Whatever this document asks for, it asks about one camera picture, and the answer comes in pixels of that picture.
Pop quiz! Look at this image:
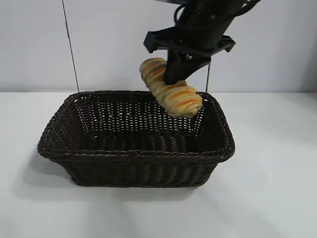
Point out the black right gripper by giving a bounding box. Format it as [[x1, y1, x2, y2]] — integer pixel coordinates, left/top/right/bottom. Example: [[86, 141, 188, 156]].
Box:
[[143, 0, 236, 87]]

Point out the long striped bread loaf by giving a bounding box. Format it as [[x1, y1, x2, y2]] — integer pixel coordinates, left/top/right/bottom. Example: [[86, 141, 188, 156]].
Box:
[[139, 57, 204, 119]]

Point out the dark brown wicker basket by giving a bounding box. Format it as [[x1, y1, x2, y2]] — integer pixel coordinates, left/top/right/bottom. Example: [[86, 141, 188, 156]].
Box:
[[37, 90, 235, 189]]

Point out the black right gripper cable loop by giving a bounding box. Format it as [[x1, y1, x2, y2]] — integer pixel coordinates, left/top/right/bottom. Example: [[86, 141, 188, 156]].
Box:
[[174, 3, 192, 26]]

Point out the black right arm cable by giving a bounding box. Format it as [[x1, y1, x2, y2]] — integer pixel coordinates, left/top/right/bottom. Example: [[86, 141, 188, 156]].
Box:
[[232, 0, 264, 19]]

